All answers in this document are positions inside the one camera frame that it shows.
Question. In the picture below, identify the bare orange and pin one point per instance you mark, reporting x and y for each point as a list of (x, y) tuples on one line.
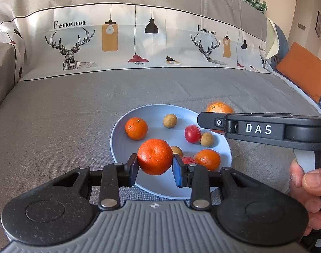
[(155, 159), (136, 128)]

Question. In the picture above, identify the red tomato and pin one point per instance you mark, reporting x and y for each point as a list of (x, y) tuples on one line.
[(192, 134), (188, 160)]

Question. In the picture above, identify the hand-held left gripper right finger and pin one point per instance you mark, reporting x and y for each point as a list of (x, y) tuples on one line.
[(178, 172)]

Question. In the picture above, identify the orange cushion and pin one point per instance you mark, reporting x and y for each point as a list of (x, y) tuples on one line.
[(302, 68)]

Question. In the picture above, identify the grey deer printed sheet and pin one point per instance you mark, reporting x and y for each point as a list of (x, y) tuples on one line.
[(57, 126)]

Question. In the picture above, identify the wall switch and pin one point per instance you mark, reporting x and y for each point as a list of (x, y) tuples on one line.
[(301, 26)]

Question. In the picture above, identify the person's right hand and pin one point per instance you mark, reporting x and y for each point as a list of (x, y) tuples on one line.
[(312, 181)]

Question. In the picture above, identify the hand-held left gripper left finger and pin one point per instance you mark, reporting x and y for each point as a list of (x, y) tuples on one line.
[(132, 171)]

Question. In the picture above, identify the light blue plate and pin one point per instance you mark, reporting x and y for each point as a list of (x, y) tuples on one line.
[(155, 126)]

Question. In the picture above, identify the cream cloth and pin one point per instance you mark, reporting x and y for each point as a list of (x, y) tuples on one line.
[(271, 39)]

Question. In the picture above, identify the framed wall picture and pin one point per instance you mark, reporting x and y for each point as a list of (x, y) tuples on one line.
[(319, 23)]

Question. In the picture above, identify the plastic orange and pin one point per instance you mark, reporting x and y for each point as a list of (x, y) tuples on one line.
[(208, 160), (219, 108)]

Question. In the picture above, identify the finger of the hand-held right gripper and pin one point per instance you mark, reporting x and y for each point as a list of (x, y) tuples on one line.
[(210, 122)]

